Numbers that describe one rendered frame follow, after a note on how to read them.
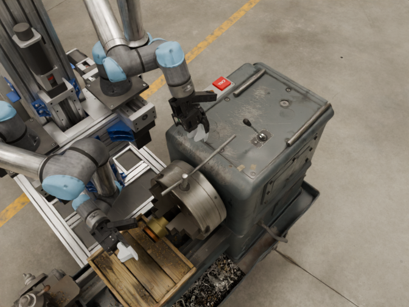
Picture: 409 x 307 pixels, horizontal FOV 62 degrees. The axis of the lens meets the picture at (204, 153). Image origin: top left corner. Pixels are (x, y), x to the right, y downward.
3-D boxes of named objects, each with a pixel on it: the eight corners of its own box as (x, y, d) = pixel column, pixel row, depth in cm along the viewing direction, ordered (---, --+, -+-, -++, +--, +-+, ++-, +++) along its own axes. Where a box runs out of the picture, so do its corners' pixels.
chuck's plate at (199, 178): (173, 181, 159) (171, 146, 132) (223, 228, 149) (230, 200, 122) (168, 186, 158) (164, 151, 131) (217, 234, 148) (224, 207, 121)
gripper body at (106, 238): (111, 257, 130) (93, 237, 135) (129, 242, 133) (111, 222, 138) (105, 251, 123) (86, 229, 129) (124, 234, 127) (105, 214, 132)
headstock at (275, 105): (246, 109, 193) (252, 53, 161) (318, 158, 173) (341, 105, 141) (168, 175, 170) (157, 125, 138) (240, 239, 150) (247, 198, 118)
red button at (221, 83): (221, 78, 153) (221, 75, 151) (231, 85, 151) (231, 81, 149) (212, 86, 151) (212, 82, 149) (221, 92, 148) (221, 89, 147)
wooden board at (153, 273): (142, 215, 158) (140, 212, 155) (197, 271, 143) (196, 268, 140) (88, 262, 147) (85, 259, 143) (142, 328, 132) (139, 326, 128)
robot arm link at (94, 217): (104, 214, 140) (98, 206, 133) (111, 222, 138) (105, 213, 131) (89, 227, 137) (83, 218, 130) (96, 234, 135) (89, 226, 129)
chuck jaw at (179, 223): (185, 206, 133) (207, 223, 127) (188, 212, 137) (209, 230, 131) (164, 225, 129) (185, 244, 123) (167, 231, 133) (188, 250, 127)
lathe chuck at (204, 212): (168, 186, 158) (164, 151, 131) (217, 234, 148) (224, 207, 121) (153, 198, 155) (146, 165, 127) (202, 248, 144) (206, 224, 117)
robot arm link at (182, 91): (180, 71, 107) (197, 77, 101) (184, 83, 110) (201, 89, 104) (162, 83, 104) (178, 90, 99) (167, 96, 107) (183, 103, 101)
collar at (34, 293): (36, 285, 117) (32, 284, 115) (48, 303, 114) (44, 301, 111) (15, 303, 114) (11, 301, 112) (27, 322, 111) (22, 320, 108)
